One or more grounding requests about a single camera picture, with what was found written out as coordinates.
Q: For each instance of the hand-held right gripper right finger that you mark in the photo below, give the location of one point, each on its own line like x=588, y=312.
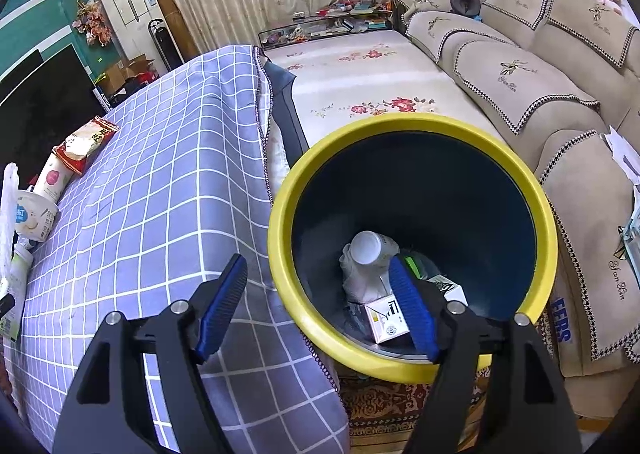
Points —
x=410, y=304

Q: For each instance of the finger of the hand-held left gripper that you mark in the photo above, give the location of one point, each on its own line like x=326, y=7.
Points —
x=5, y=305

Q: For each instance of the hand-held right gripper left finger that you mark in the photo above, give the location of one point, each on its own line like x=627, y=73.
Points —
x=222, y=304

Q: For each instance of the green label drink bottle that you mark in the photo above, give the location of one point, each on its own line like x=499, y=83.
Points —
x=10, y=326

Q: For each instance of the small white carton box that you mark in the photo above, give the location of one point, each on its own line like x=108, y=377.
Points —
x=385, y=321

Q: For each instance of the green cap plastic bottle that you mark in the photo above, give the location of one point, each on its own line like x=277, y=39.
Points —
x=417, y=266

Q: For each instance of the white paper towel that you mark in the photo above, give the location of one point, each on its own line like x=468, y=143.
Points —
x=357, y=281

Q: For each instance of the white medicine bottle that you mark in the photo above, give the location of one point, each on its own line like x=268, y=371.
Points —
x=367, y=246

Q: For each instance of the white printed plastic cup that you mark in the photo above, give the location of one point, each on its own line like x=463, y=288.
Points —
x=32, y=216

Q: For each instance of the yellow rimmed trash bin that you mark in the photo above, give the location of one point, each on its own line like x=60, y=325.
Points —
x=300, y=214

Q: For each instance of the white paper cup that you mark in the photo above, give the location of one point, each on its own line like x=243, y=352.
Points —
x=52, y=179

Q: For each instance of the red snack packet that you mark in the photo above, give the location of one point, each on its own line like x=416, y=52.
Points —
x=85, y=141

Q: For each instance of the white foam fruit net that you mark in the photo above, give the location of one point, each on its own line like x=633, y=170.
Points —
x=9, y=194

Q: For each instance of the printed cardboard box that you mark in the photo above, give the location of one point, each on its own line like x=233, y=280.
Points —
x=562, y=324

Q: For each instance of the blue checked tablecloth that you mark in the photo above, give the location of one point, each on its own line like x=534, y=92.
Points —
x=150, y=159

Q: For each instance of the large black television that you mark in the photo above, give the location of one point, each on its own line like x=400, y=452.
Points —
x=45, y=104

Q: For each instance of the floral mat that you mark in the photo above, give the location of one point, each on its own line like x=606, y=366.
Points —
x=375, y=79

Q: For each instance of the open cardboard boxes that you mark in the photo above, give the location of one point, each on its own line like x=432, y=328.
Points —
x=127, y=71

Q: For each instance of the loose white papers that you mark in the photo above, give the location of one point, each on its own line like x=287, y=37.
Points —
x=627, y=159

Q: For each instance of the black tower fan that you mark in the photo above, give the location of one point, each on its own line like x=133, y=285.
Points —
x=162, y=44

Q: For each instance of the beige sofa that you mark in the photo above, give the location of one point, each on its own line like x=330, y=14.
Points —
x=525, y=59

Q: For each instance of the cluttered glass shelf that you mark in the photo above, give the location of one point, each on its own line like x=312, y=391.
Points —
x=330, y=24

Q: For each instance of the hanging flower decoration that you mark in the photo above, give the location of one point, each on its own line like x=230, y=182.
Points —
x=92, y=21

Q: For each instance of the grey neck pillow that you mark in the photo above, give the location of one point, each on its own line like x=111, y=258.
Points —
x=465, y=1

